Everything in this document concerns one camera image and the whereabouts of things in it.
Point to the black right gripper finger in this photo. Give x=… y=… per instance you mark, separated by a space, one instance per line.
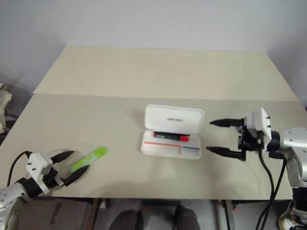
x=224 y=122
x=224 y=151

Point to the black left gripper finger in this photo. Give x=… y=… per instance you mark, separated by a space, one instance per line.
x=62 y=155
x=76 y=174

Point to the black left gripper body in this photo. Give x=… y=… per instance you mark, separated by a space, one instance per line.
x=53 y=179

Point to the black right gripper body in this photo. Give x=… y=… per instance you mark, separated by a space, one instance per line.
x=249 y=141

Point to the green highlighter marker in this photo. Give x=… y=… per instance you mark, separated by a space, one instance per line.
x=88 y=159

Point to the white open pencil case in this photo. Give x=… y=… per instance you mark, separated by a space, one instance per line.
x=173 y=132

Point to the red and black marker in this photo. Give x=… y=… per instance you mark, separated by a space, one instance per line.
x=171 y=136

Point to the brown box under table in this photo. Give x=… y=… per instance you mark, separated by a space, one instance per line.
x=51 y=213

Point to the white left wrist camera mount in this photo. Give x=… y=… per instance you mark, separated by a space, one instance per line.
x=38 y=165

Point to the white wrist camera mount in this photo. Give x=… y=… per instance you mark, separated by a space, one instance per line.
x=38 y=165
x=260 y=122

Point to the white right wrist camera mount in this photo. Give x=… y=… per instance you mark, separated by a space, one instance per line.
x=260 y=122

